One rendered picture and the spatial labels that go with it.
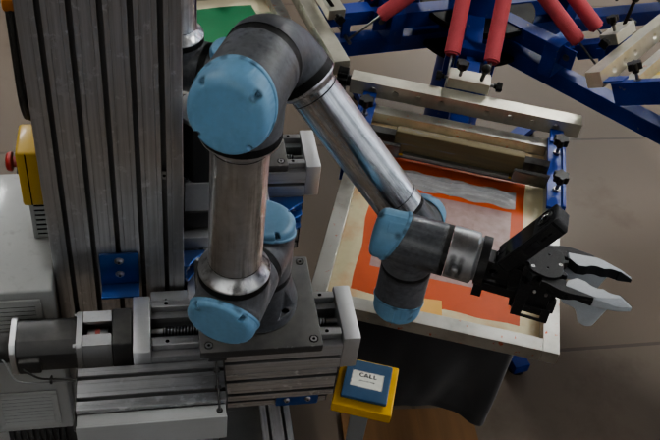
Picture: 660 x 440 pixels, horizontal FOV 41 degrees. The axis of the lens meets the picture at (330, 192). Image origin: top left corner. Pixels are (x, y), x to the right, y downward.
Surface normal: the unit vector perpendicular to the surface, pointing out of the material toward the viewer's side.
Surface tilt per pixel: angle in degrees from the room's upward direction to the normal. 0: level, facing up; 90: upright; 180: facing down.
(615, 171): 0
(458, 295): 0
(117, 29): 90
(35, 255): 0
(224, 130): 82
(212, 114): 82
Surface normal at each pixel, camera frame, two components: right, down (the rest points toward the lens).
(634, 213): 0.11, -0.73
